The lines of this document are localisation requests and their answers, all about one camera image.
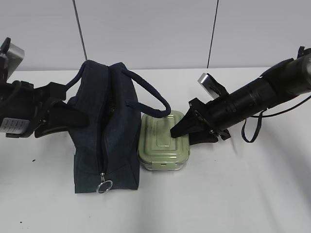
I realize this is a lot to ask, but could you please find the silver zipper pull ring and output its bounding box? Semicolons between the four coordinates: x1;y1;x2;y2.
96;172;113;194

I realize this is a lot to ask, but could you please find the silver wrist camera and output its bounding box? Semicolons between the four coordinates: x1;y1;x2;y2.
198;73;228;99
0;37;25;82

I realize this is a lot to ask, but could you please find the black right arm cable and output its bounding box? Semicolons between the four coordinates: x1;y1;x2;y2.
242;91;311;143

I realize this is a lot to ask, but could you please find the navy blue lunch bag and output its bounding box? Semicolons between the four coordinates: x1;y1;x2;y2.
66;60;171;194

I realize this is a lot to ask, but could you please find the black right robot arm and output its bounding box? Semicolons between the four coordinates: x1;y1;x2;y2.
171;54;311;145

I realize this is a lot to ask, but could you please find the green lid glass container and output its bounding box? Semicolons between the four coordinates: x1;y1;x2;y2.
138;111;190;171

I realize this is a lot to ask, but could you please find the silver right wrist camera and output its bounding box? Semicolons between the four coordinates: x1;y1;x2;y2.
198;73;228;99

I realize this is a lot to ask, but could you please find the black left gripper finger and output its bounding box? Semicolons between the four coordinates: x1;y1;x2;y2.
47;101;87;128
34;122;70;138

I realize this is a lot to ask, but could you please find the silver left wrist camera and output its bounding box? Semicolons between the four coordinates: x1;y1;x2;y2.
0;37;25;82

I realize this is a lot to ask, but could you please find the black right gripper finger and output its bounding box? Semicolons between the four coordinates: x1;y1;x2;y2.
189;132;218;146
171;108;209;138

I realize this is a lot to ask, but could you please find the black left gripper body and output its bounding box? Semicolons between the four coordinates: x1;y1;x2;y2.
0;81;66;138

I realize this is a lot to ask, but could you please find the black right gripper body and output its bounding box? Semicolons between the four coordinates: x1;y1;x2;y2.
189;94;231;140

